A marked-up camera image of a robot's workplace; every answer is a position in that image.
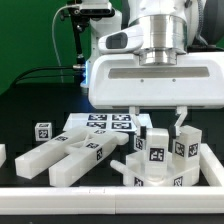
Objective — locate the white cube nut with tag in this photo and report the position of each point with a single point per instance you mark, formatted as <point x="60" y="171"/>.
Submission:
<point x="139" y="143"/>

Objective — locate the white chair back frame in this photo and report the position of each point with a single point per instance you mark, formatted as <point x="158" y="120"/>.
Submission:
<point x="69" y="155"/>

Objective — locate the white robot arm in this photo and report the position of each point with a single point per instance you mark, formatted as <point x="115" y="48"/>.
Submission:
<point x="160" y="60"/>

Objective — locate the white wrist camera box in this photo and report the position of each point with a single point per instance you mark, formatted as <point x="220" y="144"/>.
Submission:
<point x="124" y="41"/>

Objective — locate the small white cube nut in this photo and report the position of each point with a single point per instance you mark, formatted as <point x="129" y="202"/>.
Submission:
<point x="43" y="131"/>

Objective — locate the white tag sheet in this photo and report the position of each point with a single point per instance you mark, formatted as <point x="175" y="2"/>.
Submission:
<point x="105" y="121"/>

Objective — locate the grey camera on stand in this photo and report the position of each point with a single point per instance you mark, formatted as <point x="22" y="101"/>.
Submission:
<point x="96" y="8"/>

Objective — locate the white L-shaped fence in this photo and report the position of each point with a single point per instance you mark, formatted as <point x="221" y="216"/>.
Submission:
<point x="122" y="200"/>

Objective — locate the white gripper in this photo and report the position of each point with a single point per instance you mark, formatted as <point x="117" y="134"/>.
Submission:
<point x="196" y="81"/>

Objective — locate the white chair seat part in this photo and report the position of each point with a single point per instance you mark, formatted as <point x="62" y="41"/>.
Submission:
<point x="134" y="173"/>

